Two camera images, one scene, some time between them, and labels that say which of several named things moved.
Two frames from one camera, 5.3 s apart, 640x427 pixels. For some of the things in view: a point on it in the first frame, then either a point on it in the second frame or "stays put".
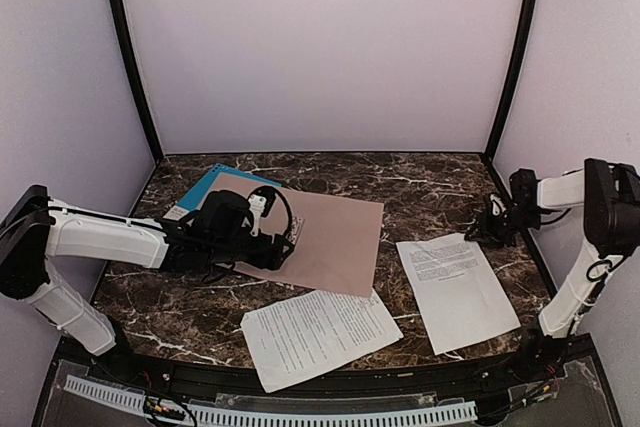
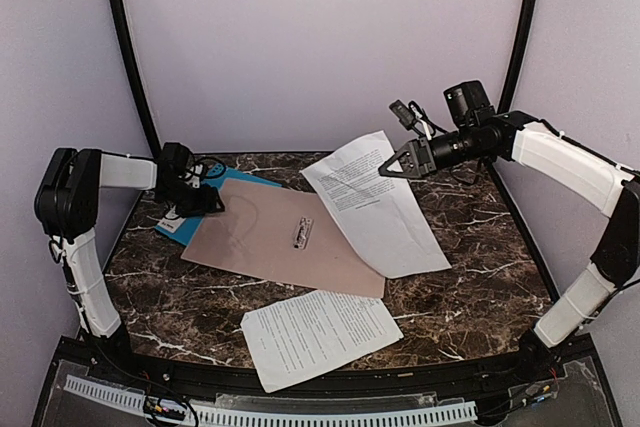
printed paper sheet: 455,293 -> 388,215
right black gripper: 489,222 -> 424,157
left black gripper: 279,251 -> 201,199
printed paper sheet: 304,335 stays put
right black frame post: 528,17 stays put
